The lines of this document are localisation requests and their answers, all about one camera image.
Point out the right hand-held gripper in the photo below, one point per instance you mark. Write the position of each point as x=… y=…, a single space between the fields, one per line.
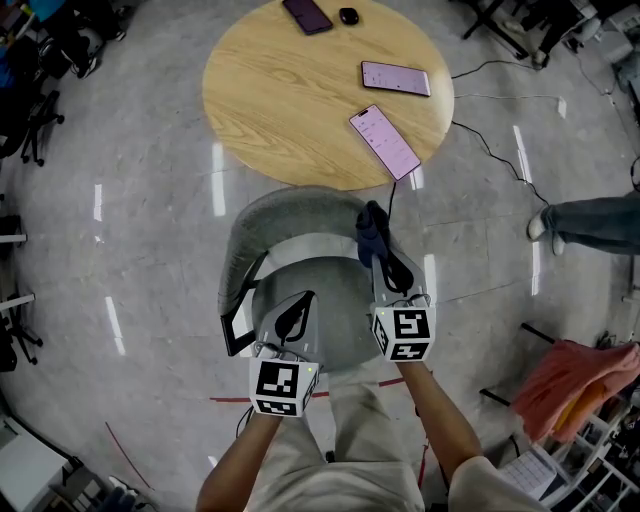
x=405 y=330

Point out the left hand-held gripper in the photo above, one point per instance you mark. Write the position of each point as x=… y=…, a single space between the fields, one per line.
x=280 y=385

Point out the dark blue cloth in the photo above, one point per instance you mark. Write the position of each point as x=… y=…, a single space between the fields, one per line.
x=372 y=235

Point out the grey armchair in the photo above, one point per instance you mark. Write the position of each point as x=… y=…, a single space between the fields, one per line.
x=290 y=210

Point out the person's left forearm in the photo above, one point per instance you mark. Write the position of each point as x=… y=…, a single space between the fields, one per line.
x=235 y=465

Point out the person's right forearm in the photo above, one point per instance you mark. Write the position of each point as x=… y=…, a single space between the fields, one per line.
x=440 y=425

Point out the black office chair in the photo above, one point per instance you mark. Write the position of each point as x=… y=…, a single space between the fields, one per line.
x=35 y=125

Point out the person's light beige trousers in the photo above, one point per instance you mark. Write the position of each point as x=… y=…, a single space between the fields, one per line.
x=360 y=450

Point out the pink-screen smartphone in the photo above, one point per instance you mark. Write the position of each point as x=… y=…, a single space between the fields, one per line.
x=385 y=142
x=396 y=79

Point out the pink padded jacket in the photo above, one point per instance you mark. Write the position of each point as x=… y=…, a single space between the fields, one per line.
x=560 y=380

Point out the curved red floor tape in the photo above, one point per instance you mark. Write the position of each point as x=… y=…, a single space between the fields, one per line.
x=127 y=455

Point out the orange cushion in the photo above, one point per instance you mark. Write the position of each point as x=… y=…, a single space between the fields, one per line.
x=580 y=407

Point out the round wooden table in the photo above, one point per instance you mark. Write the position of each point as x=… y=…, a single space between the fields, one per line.
x=280 y=100

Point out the person's light beige shirt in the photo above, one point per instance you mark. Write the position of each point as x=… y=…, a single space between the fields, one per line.
x=490 y=490

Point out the white gridded sheet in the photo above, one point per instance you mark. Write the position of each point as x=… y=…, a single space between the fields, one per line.
x=532 y=472

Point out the black earbuds case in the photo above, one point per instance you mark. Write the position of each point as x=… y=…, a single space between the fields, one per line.
x=348 y=16

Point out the dark purple smartphone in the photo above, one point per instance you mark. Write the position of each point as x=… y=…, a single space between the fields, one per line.
x=307 y=16

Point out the white desk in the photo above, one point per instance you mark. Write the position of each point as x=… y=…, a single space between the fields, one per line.
x=12 y=237

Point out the black metal frame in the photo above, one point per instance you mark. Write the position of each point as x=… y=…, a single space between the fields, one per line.
x=537 y=333

